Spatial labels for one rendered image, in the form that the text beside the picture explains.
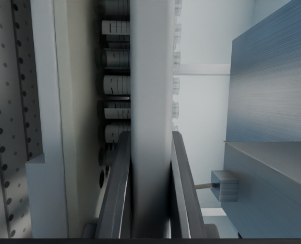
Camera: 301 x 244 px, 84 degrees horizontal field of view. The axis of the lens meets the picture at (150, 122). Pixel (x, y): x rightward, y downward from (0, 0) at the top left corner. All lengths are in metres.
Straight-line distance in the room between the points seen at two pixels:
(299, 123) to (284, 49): 0.17
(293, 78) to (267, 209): 0.33
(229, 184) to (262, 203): 0.04
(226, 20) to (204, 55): 0.72
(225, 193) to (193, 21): 3.56
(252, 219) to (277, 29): 0.44
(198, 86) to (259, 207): 3.47
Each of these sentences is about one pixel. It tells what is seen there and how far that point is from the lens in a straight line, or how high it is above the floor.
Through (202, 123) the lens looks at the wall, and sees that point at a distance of 3.82.
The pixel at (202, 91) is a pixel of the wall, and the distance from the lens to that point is 3.67.
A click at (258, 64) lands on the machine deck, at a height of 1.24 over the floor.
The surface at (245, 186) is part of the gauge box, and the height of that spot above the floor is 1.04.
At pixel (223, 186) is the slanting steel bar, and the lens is 0.24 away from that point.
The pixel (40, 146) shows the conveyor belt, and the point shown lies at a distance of 0.18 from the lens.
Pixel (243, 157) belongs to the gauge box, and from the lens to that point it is 0.23.
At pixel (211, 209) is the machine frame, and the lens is 1.38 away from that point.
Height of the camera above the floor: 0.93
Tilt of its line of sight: 1 degrees up
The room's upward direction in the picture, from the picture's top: 90 degrees clockwise
